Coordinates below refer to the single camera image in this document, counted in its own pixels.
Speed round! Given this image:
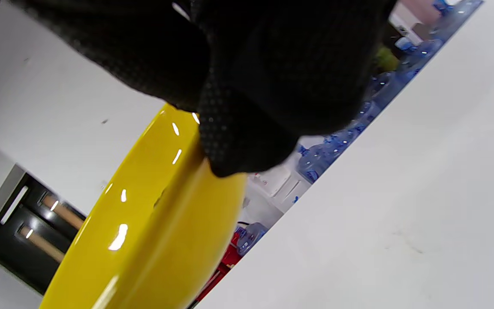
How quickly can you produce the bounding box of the person's right hand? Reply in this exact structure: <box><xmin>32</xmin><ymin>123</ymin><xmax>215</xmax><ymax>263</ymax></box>
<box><xmin>9</xmin><ymin>0</ymin><xmax>398</xmax><ymax>178</ymax></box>

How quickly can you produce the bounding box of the yellow bowl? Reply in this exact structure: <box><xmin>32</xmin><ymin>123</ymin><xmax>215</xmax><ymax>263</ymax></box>
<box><xmin>39</xmin><ymin>103</ymin><xmax>247</xmax><ymax>309</ymax></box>

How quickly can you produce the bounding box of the row of blue water jugs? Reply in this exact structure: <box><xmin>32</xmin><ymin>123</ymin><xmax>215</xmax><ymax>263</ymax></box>
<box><xmin>296</xmin><ymin>0</ymin><xmax>485</xmax><ymax>184</ymax></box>

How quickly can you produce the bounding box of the white water dispenser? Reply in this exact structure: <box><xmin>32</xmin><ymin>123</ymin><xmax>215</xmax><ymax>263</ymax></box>
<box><xmin>243</xmin><ymin>136</ymin><xmax>337</xmax><ymax>215</ymax></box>

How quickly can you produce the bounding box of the blue water jug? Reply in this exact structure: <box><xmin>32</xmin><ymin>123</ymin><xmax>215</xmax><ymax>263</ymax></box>
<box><xmin>235</xmin><ymin>221</ymin><xmax>269</xmax><ymax>257</ymax></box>

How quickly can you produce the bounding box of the red fire extinguisher cabinet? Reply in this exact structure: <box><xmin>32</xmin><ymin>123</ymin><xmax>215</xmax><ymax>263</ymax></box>
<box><xmin>193</xmin><ymin>253</ymin><xmax>235</xmax><ymax>303</ymax></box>

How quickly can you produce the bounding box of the black door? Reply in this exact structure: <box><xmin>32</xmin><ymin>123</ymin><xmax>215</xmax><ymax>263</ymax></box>
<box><xmin>0</xmin><ymin>172</ymin><xmax>87</xmax><ymax>297</ymax></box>

